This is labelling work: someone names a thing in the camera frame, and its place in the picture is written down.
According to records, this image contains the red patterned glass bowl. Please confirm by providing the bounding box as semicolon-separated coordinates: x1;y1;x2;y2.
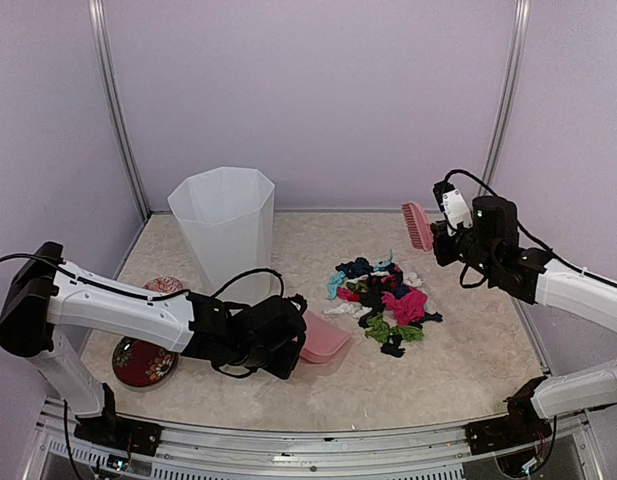
143;276;184;295

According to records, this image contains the black paper scrap right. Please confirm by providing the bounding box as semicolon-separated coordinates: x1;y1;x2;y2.
380;334;405;358

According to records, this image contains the red floral lacquer bowl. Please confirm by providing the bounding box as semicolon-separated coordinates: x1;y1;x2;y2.
112;337;179;388

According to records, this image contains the pile of coloured paper scraps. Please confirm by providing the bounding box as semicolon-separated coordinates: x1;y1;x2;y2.
330;258;444;347

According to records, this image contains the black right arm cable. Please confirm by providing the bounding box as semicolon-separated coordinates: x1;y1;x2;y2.
442;168;617;296

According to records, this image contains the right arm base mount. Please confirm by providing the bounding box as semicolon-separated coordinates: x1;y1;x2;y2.
465;376;553;455

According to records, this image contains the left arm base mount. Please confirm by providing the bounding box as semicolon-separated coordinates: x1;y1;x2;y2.
74;383;163;457

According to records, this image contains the pink plastic dustpan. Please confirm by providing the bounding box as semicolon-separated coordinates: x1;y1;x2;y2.
300;311;351;364

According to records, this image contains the aluminium front rail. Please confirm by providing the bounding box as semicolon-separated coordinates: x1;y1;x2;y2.
35;399;594;480

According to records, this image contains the pink hand brush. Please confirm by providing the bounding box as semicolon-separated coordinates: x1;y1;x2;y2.
401;202;433;252

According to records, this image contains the green paper scrap near dustpan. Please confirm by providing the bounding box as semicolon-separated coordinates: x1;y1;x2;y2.
364;314;392;344

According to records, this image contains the translucent white plastic bin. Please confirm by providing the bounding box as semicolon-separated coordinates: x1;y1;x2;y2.
168;167;275;304

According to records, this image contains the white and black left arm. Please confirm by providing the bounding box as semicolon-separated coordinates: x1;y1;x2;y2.
0;241;307;445

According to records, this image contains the navy paper scrap far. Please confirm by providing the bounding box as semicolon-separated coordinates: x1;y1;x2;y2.
335;257;374;279

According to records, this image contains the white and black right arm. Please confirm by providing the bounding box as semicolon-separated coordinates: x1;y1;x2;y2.
431;189;617;444

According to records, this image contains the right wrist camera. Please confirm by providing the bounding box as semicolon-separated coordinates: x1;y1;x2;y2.
433;181;473;236

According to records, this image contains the light blue paper scrap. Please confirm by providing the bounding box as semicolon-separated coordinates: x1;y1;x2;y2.
327;271;347;300

